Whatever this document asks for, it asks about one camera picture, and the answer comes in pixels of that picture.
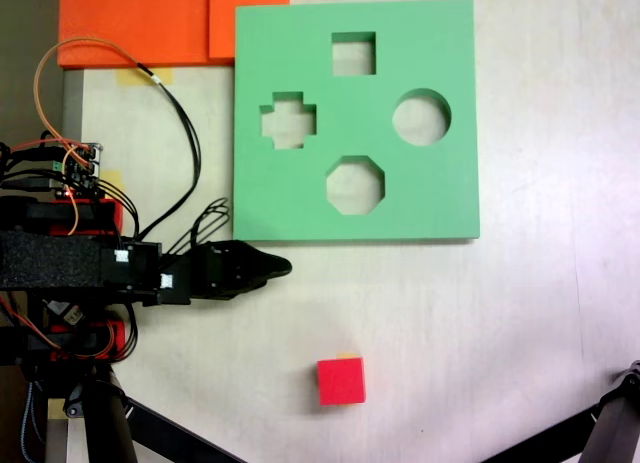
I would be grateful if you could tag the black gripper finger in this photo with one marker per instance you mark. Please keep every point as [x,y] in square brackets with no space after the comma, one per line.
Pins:
[270,266]
[242,289]

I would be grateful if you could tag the red square block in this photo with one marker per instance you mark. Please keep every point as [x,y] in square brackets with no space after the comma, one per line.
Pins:
[341,382]

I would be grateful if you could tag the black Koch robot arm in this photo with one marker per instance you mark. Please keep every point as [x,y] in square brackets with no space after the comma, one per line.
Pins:
[50,263]

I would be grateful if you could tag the green shape sorter board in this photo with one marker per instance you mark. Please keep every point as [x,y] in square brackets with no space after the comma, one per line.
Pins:
[360,203]

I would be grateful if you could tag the red table clamp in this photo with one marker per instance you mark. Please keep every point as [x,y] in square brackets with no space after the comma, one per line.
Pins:
[116,333]
[107,215]

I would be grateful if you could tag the yellow tape piece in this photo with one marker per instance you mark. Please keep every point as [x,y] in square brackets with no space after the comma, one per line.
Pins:
[135,77]
[114,179]
[56,408]
[346,355]

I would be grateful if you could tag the thin black tripod leg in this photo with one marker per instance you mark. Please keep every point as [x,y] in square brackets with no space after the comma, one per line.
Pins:
[190,438]

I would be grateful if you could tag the thick black tripod leg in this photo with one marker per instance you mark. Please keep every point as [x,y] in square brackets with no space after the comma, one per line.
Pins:
[107,423]

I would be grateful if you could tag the large orange foam board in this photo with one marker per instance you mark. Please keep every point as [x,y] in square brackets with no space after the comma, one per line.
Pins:
[135,23]

